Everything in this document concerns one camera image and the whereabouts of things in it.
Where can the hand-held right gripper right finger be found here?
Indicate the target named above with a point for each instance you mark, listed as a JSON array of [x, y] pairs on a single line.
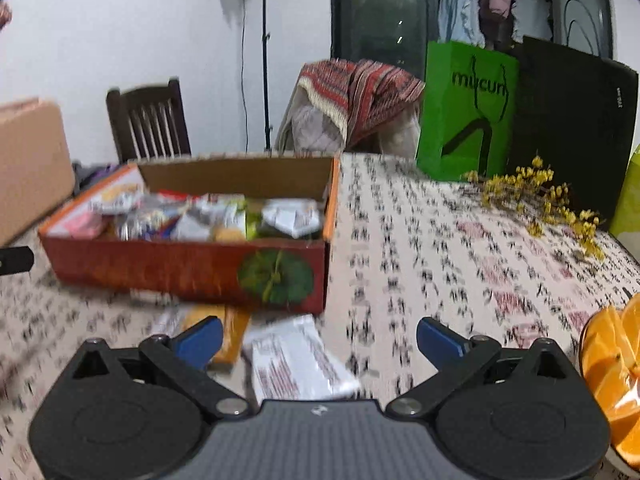
[[440, 340]]

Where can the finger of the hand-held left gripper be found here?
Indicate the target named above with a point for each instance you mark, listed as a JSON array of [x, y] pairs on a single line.
[[15, 261]]

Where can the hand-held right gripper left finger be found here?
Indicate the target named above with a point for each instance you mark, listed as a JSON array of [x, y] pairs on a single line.
[[200, 342]]

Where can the orange packet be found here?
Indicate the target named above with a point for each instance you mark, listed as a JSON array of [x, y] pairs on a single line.
[[235, 340]]

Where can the orange cardboard box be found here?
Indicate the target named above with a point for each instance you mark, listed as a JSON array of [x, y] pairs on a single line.
[[150, 270]]

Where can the white printed packet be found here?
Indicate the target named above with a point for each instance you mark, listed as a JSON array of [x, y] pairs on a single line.
[[300, 360]]

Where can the pile of snack packets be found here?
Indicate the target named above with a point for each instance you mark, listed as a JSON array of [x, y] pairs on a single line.
[[200, 220]]

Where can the pink suitcase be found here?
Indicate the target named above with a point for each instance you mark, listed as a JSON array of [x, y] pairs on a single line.
[[30, 170]]

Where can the grey purple pouch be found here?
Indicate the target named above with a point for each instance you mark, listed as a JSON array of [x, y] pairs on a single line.
[[90, 172]]

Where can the pile of orange wedges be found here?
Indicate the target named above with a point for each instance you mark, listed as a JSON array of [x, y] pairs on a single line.
[[615, 360]]

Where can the yellow flower sprig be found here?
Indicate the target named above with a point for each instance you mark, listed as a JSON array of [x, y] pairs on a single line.
[[525, 185]]

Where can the dark wooden chair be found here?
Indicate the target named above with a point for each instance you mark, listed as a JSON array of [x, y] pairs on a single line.
[[150, 125]]

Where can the green shopping bag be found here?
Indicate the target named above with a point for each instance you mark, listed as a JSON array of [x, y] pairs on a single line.
[[450, 125]]

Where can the white plate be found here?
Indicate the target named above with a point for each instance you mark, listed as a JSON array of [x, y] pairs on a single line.
[[622, 464]]

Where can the light green carton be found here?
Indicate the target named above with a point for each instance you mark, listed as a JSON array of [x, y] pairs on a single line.
[[627, 200]]

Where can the black shopping bag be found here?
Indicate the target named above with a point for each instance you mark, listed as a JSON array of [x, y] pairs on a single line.
[[565, 135]]

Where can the pink artificial flowers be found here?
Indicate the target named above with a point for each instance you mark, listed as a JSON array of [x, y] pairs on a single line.
[[4, 15]]

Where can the red patterned throw cloth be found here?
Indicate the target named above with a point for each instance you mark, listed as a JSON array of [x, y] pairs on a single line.
[[370, 95]]

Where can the light blue hanging shirt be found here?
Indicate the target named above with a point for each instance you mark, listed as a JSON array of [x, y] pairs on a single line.
[[460, 5]]

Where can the dark glass sliding door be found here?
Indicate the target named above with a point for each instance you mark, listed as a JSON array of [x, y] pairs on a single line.
[[375, 10]]

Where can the white hanging garment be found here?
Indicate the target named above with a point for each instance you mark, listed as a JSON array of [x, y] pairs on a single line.
[[532, 12]]

